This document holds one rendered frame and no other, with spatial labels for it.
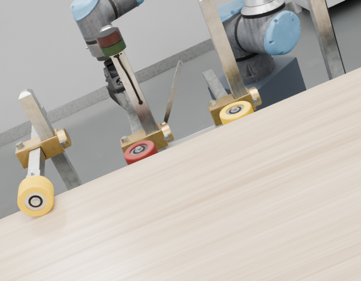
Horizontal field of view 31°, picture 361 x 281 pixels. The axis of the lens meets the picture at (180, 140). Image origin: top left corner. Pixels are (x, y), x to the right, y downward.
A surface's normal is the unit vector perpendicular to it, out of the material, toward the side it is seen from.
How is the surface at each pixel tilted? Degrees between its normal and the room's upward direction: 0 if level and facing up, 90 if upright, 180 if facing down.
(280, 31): 95
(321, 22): 90
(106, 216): 0
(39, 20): 90
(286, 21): 95
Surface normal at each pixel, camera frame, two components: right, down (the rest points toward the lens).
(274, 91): 0.66, 0.13
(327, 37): 0.17, 0.42
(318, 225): -0.35, -0.82
